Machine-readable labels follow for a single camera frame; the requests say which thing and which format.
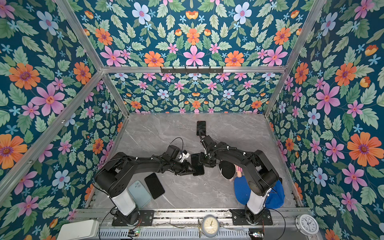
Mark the blue cloth hat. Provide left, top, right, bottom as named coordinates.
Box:
left=234, top=176, right=285, bottom=209

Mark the black hook rail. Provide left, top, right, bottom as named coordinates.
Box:
left=160, top=67, right=224, bottom=74

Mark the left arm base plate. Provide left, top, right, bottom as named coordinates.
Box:
left=112, top=210, right=155, bottom=227

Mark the white alarm clock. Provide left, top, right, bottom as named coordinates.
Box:
left=295, top=214, right=320, bottom=236

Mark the round beige clock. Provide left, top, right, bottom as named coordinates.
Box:
left=201, top=215, right=220, bottom=238

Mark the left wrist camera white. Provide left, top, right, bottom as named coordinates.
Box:
left=179, top=150, right=191, bottom=163

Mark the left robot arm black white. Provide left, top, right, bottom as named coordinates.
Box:
left=94, top=152, right=196, bottom=216

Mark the white box device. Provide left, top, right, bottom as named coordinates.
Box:
left=57, top=220, right=100, bottom=240

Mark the black phone pink edge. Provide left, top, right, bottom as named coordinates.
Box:
left=196, top=121, right=207, bottom=136

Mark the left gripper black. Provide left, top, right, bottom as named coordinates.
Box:
left=169, top=159, right=198, bottom=176

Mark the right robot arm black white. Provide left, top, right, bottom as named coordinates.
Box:
left=201, top=141, right=280, bottom=216

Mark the light blue phone case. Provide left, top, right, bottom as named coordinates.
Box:
left=128, top=181, right=152, bottom=209

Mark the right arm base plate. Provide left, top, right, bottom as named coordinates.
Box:
left=230, top=209, right=273, bottom=226

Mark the aluminium front rail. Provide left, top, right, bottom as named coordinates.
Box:
left=70, top=208, right=313, bottom=225

